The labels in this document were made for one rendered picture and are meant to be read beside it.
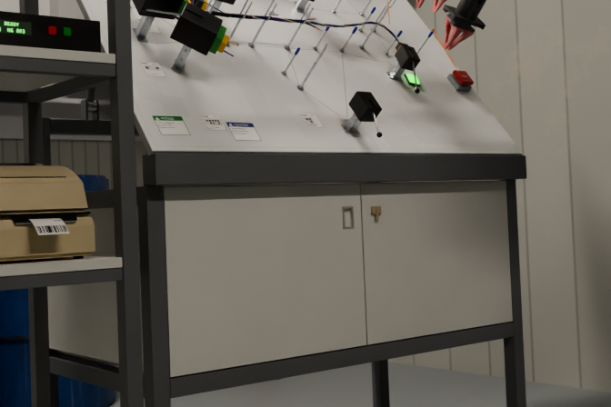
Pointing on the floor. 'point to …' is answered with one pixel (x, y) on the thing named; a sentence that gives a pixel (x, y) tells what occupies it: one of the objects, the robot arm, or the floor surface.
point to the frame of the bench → (153, 375)
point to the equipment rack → (82, 268)
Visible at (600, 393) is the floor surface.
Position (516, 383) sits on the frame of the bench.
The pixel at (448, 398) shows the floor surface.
